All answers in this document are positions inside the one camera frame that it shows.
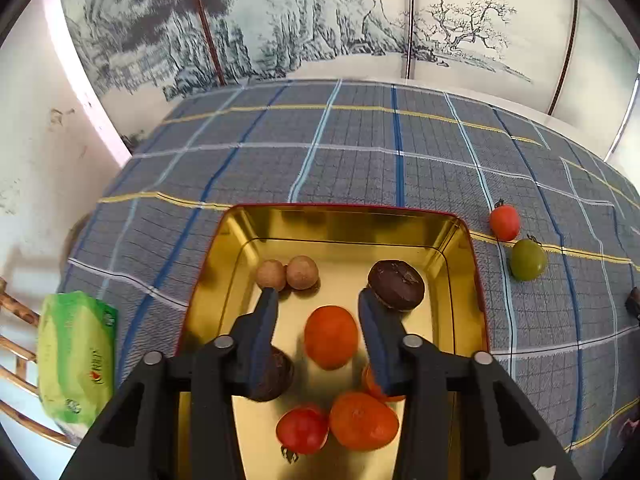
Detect small orange mandarin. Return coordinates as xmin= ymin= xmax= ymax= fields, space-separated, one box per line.
xmin=361 ymin=364 xmax=405 ymax=403

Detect large orange tangerine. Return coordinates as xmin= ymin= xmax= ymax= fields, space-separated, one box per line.
xmin=329 ymin=391 xmax=399 ymax=452

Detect red tomato with stem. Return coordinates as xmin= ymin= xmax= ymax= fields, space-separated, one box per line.
xmin=276 ymin=404 xmax=329 ymax=464

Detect small orange tangerine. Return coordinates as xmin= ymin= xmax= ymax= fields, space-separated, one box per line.
xmin=304 ymin=306 xmax=359 ymax=370

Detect blue plaid tablecloth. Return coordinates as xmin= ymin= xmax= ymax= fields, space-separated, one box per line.
xmin=60 ymin=80 xmax=639 ymax=479

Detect green tissue pack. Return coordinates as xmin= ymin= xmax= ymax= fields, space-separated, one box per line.
xmin=36 ymin=292 xmax=117 ymax=438

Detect gold metal tin tray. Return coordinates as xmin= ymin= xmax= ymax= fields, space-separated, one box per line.
xmin=178 ymin=205 xmax=488 ymax=479

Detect green tomato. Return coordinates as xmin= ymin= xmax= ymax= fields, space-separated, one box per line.
xmin=509 ymin=236 xmax=548 ymax=282

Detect wooden chair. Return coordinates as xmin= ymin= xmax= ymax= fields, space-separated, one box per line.
xmin=1 ymin=278 xmax=75 ymax=450

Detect left tan longan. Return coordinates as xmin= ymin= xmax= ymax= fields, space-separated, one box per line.
xmin=255 ymin=259 xmax=286 ymax=292

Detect tan longan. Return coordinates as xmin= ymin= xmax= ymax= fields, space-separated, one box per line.
xmin=285 ymin=255 xmax=319 ymax=290
xmin=255 ymin=259 xmax=286 ymax=292

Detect dark round stool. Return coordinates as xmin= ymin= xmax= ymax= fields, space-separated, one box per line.
xmin=61 ymin=214 xmax=92 ymax=268

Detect red cherry tomato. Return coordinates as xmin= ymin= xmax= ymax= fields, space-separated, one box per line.
xmin=488 ymin=200 xmax=521 ymax=242

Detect right tan longan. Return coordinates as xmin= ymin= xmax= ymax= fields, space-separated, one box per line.
xmin=285 ymin=255 xmax=319 ymax=290

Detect landscape painted folding screen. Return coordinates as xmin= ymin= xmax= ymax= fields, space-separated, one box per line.
xmin=61 ymin=0 xmax=639 ymax=162

